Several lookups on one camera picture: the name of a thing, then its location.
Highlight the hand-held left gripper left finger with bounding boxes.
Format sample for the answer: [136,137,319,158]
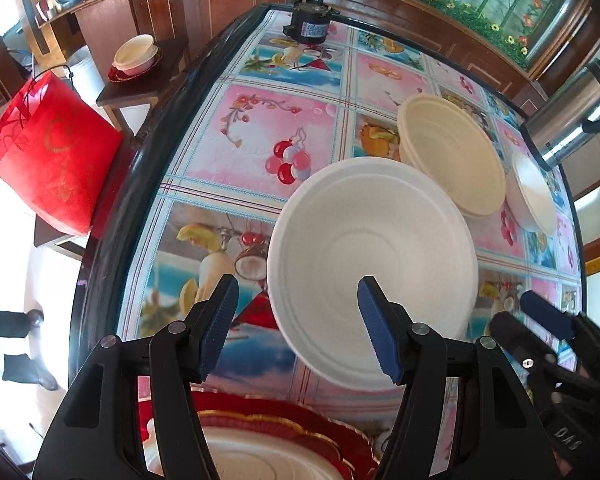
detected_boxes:
[32,274,241,480]

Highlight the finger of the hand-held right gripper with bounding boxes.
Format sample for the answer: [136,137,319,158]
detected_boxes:
[490,312,588,401]
[520,290,600,376]

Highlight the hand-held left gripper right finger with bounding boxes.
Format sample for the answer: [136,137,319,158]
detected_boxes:
[357,275,561,480]

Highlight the large white bowl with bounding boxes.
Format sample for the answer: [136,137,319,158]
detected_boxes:
[266,156,479,392]

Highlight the red gold-rimmed plate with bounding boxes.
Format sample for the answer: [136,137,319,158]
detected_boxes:
[195,407,371,480]
[137,389,381,480]

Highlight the white paper bowl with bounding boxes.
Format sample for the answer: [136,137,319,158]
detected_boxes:
[505,150,558,237]

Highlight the beige ribbed bowl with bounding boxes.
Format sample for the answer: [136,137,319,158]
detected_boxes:
[396,94,507,219]
[145,417,351,480]

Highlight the dark wooden stool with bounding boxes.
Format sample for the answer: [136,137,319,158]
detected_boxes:
[32,215,88,263]

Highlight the stainless steel thermos kettle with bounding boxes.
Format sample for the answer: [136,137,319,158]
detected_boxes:
[519,58,600,172]

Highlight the red gift bag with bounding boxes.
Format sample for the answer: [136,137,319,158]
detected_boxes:
[0,71,126,238]

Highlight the dark wooden side table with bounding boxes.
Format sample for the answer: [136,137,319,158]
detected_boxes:
[96,37,191,126]

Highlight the small white bowl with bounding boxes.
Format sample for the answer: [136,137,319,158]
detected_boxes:
[112,50,160,76]
[114,34,156,67]

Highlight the small red plate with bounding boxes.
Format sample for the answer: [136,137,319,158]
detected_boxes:
[107,52,164,83]

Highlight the white bucket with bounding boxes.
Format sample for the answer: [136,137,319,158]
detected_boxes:
[72,46,106,103]

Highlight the small black motor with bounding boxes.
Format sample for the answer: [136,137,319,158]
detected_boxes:
[283,0,332,45]

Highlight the curved wooden cabinet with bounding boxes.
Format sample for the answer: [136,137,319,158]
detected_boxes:
[35,0,600,126]

